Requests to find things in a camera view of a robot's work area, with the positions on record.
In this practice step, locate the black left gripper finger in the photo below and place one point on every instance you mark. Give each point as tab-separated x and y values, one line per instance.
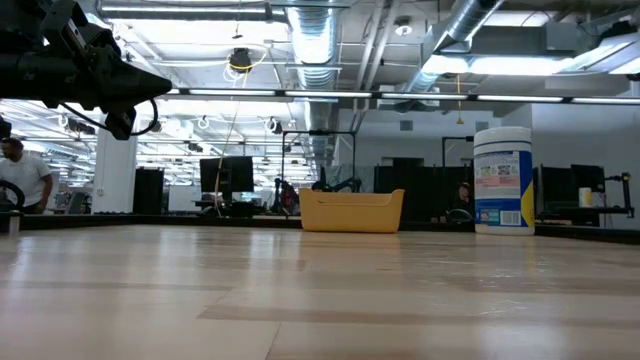
130	82

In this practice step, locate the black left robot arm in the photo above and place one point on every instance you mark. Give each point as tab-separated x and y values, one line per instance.
20	75

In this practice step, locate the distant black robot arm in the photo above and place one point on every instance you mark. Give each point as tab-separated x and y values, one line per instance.
345	184

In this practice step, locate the white pillar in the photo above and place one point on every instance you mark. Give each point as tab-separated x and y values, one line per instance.
115	170

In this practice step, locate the person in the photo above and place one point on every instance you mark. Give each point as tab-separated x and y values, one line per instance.
287	196
25	175
465	192

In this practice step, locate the black cabinet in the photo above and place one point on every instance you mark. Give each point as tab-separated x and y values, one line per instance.
148	190

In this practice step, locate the black ceiling-hung device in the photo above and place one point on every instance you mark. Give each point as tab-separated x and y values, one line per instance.
240	60

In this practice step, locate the black wheel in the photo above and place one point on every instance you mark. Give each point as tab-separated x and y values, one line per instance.
20	196

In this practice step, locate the black computer monitor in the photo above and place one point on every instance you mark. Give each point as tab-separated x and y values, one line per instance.
555	185
589	177
235	175

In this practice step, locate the yellow plastic bin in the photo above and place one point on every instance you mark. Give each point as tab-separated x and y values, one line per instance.
350	212

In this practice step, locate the white ceiling sensor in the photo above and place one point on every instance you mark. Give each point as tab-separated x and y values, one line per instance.
403	29

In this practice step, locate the black partition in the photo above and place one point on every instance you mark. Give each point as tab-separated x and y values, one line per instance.
420	190

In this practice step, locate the black arched table clamp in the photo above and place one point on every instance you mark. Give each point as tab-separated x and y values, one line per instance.
459	216

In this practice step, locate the white wipes canister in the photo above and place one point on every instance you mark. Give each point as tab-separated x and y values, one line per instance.
502	175

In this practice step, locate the bright ceiling light panel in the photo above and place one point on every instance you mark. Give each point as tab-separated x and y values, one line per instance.
515	65

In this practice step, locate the black work table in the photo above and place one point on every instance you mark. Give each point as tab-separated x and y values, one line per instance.
575	212

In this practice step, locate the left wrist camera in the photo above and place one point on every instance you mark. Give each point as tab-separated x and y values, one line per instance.
120	125

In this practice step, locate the ceiling light rail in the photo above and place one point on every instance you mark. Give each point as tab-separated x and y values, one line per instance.
232	92

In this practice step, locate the black aluminium table frame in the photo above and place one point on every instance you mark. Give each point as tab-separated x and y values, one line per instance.
150	221

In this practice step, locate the grey post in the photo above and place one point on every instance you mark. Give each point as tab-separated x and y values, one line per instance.
14	224

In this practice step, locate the black pipe frame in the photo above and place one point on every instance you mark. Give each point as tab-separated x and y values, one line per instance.
457	137
300	132

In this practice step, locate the silver spiral duct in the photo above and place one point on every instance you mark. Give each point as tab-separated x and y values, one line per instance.
312	40
465	20

